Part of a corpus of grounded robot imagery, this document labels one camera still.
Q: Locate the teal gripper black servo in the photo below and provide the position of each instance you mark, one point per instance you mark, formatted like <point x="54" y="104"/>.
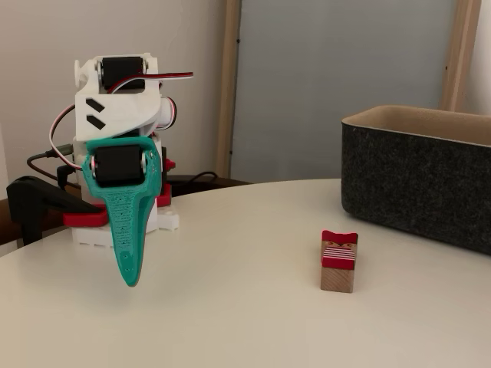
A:
<point x="116" y="165"/>

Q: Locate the wooden block with red cat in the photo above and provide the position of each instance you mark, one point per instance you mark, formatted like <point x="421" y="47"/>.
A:
<point x="337" y="276"/>

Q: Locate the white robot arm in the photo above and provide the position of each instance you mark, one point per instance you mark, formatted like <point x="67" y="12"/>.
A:
<point x="115" y="111"/>

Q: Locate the wooden frame with grey panel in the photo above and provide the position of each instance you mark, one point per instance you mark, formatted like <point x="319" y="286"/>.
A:
<point x="230" y="76"/>

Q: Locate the dark grey felt basket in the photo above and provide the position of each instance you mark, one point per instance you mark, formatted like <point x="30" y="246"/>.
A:
<point x="414" y="180"/>

